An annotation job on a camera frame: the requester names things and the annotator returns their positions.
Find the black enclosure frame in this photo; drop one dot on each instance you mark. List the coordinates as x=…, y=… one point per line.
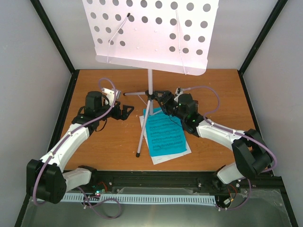
x=151, y=179

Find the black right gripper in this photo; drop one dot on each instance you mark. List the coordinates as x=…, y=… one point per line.
x=167, y=94

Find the brown wooden metronome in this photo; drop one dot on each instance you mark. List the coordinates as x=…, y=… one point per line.
x=193, y=106

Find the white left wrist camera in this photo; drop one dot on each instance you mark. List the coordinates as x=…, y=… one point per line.
x=110, y=95

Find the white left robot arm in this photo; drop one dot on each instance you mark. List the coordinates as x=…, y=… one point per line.
x=46, y=179

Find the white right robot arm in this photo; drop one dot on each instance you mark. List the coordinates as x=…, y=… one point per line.
x=252, y=156

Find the white tripod music stand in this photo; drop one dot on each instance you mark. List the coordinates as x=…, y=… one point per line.
x=166, y=35

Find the white slotted cable duct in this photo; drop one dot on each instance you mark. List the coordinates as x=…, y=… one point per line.
x=144, y=199

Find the blue music sheet folder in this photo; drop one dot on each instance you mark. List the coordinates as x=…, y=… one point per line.
x=165, y=135

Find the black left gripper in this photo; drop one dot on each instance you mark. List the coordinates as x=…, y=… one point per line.
x=124, y=115

